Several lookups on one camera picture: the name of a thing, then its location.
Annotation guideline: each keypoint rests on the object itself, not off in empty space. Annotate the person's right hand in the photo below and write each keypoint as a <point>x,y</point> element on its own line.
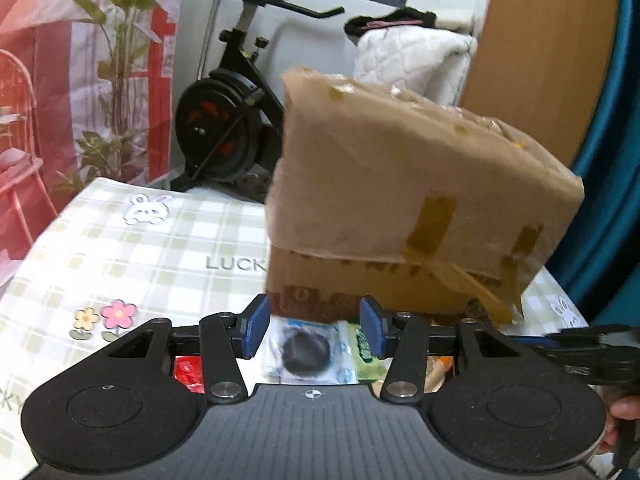
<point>622,408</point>

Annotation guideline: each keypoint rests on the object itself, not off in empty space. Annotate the white quilted blanket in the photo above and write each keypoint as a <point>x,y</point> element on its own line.
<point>415,60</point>

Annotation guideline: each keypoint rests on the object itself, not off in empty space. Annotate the orange snack packet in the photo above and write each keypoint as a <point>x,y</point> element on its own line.
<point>437,372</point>

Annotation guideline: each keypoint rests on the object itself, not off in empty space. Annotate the printed red backdrop cloth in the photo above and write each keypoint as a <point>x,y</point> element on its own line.
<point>50,35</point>

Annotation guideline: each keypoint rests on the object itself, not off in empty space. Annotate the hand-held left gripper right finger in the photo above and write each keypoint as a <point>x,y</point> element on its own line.
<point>372,327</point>

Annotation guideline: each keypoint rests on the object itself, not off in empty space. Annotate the black exercise bike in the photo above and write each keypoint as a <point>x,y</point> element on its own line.
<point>220,125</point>

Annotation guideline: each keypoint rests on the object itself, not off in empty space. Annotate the black garment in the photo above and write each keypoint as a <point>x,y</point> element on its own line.
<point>360,22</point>

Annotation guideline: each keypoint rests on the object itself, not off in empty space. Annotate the green snack packet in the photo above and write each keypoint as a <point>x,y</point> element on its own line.
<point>367,372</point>

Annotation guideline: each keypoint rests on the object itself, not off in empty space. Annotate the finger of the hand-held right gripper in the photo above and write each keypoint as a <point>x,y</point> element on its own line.
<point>575,339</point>

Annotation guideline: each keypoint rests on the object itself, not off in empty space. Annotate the teal curtain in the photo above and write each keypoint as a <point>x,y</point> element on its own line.
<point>615,185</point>

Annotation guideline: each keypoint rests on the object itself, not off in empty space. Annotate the red snack packet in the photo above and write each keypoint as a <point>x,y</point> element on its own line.
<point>187,375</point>

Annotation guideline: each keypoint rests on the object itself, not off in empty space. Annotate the clear packet with black cookie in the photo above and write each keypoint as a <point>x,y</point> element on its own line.
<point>305,352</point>

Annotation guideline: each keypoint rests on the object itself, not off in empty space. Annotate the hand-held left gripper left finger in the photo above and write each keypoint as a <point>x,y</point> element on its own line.
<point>256,327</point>

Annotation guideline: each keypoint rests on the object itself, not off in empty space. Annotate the cardboard box with plastic liner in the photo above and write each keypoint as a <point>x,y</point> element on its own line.
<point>400,185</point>

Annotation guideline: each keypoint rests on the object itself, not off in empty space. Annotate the checked tablecloth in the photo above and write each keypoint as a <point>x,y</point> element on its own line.
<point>150,270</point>

